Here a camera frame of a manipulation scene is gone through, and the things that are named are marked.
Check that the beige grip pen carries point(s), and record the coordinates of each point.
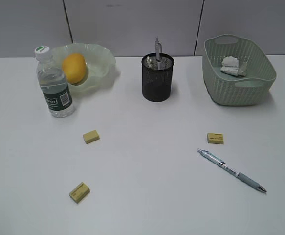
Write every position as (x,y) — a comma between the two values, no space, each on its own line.
(149,62)

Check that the grey grip pen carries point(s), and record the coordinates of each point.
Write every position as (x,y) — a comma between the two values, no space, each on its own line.
(158,51)

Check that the yellow eraser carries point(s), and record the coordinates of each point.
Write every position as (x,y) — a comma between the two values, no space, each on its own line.
(91,136)
(79,192)
(215,138)

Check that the yellow mango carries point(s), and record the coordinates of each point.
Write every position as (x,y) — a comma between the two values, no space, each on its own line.
(74,67)

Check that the clear water bottle green label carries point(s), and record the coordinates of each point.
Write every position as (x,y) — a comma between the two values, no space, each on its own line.
(53,83)

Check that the white waste paper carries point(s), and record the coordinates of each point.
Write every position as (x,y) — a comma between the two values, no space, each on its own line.
(231,66)

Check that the blue grip pen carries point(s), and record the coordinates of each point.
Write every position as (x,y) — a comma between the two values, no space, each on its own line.
(242,177)

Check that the black mesh pen holder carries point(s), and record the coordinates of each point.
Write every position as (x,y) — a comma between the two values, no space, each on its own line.
(156,84)

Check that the yellow eraser behind bottle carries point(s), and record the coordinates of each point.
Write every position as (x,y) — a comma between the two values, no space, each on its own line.
(91,136)

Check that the green wavy glass plate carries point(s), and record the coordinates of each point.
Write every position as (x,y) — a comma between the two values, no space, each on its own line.
(99,60)

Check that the green plastic woven basket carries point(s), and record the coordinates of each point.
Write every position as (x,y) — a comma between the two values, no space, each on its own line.
(228,90)

